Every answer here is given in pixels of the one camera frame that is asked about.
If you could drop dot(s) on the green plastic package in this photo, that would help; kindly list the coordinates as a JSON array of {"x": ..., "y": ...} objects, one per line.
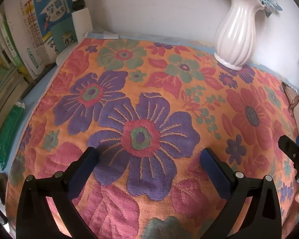
[{"x": 8, "y": 131}]

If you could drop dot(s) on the floral woven table cloth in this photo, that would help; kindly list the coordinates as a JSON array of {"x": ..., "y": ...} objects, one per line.
[{"x": 151, "y": 108}]

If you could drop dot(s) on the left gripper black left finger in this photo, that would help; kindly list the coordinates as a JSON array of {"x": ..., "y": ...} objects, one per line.
[{"x": 34, "y": 217}]

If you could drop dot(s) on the brown paper bag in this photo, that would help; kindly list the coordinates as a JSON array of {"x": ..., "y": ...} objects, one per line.
[{"x": 293, "y": 101}]

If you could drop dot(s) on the stack of books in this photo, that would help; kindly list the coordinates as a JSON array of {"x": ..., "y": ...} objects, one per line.
[{"x": 14, "y": 76}]

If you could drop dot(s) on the blue cover book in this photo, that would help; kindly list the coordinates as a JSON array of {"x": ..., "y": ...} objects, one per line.
[{"x": 51, "y": 27}]

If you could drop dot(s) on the white ribbed ceramic vase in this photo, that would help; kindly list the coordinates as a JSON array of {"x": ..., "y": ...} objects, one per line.
[{"x": 236, "y": 36}]

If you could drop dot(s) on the white lamp stand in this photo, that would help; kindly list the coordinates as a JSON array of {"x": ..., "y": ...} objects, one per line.
[{"x": 82, "y": 25}]

